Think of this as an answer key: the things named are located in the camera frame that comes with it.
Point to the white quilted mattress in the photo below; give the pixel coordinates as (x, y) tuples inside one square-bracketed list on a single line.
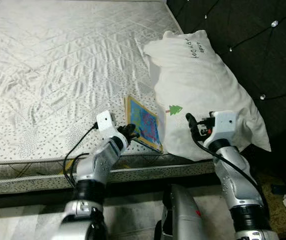
[(58, 65)]

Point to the silver right robot leg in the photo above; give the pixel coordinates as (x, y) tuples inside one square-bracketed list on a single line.
[(183, 220)]

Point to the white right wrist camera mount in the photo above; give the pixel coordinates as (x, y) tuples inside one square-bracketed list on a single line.
[(225, 125)]

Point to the brown speckled rug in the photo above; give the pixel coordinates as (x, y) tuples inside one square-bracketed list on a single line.
[(275, 215)]

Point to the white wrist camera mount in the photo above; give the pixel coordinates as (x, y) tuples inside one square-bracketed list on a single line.
[(225, 125), (104, 121)]

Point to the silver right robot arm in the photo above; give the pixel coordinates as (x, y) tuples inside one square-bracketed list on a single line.
[(233, 175)]

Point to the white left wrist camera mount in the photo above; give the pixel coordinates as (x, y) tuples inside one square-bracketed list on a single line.
[(104, 121)]

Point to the white pillow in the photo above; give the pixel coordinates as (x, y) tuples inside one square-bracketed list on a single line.
[(198, 80)]

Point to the colourful children's board book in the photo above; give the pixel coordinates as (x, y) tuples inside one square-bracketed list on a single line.
[(145, 122)]

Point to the black tufted headboard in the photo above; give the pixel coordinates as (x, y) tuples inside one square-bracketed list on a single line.
[(263, 60)]

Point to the dark blue cloth scrap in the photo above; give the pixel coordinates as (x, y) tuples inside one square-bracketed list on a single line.
[(280, 189)]

